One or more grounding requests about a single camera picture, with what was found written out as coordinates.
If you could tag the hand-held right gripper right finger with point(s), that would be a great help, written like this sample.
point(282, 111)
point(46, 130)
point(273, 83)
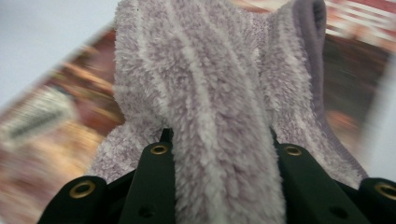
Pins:
point(311, 186)

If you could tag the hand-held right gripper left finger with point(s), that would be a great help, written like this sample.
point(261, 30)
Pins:
point(152, 186)

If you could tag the striped fluffy purple cloth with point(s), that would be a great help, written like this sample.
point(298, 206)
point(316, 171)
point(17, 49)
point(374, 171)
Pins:
point(218, 93)

